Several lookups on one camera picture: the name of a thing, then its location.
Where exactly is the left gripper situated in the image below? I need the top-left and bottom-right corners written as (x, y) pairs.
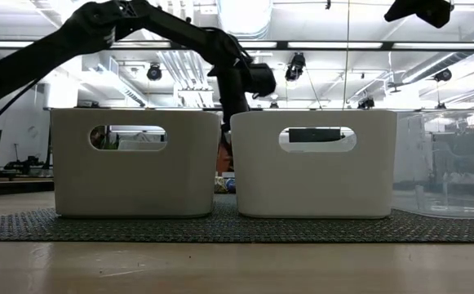
top-left (215, 67), bottom-right (254, 160)

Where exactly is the person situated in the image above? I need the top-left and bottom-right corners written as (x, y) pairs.
top-left (215, 140), bottom-right (234, 175)

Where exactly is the dark woven placemat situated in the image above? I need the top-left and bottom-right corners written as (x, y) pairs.
top-left (0, 194), bottom-right (474, 244)

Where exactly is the frosted translucent plastic bin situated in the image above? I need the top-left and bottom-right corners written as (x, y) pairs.
top-left (50, 108), bottom-right (222, 219)

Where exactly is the white plastic bin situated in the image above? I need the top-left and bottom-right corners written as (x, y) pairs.
top-left (230, 109), bottom-right (399, 220)

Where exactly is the clear plastic bin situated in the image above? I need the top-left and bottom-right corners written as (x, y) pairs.
top-left (391, 109), bottom-right (474, 220)

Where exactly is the black equipment on workbench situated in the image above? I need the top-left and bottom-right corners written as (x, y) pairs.
top-left (2, 154), bottom-right (54, 177)

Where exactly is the dark low workbench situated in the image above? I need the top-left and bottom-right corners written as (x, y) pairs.
top-left (0, 176), bottom-right (55, 198)

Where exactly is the thin dark horizontal rail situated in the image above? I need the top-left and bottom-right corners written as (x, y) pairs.
top-left (42, 105), bottom-right (474, 114)

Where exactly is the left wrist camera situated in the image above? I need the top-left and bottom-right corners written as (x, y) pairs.
top-left (251, 63), bottom-right (277, 99)

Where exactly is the round silver air duct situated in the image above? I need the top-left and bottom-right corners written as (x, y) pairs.
top-left (215, 0), bottom-right (274, 41)

